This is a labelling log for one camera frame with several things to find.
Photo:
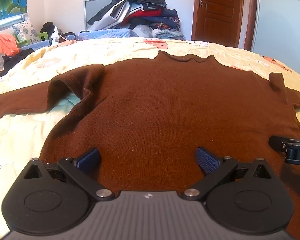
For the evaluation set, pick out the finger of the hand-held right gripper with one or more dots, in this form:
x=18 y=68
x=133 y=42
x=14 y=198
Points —
x=277 y=143

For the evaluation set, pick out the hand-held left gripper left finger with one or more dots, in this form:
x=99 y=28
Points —
x=90 y=158

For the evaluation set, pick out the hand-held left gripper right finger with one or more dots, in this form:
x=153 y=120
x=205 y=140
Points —
x=207 y=161

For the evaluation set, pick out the brown knit sweater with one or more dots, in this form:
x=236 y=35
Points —
x=165 y=110

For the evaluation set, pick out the dark clothes heap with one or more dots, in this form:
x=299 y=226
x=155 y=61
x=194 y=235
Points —
x=17 y=56

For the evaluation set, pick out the pile of clothes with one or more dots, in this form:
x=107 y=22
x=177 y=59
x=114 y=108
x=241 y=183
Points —
x=140 y=12

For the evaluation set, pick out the yellow floral bed sheet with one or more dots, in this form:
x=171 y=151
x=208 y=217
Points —
x=27 y=135

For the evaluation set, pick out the white wardrobe with flower stickers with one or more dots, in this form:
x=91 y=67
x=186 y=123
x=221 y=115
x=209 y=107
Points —
x=280 y=25

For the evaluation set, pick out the blue quilted blanket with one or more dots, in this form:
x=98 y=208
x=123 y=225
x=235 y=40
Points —
x=102 y=33

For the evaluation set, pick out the white plastic bag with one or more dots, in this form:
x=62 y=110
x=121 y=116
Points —
x=55 y=36

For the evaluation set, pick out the green plastic stool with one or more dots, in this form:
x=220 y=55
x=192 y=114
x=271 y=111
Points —
x=43 y=36

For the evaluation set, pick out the black garment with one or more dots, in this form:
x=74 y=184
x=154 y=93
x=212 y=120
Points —
x=48 y=27

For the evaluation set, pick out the orange plastic bag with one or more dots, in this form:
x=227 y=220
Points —
x=5 y=45

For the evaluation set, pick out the floral pillow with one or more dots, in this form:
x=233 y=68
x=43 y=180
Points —
x=25 y=31

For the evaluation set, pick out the brown wooden door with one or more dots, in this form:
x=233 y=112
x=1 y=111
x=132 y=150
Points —
x=217 y=10

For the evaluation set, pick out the grey framed panel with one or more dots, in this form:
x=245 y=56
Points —
x=95 y=10

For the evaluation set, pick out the window frame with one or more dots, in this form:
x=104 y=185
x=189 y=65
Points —
x=5 y=22

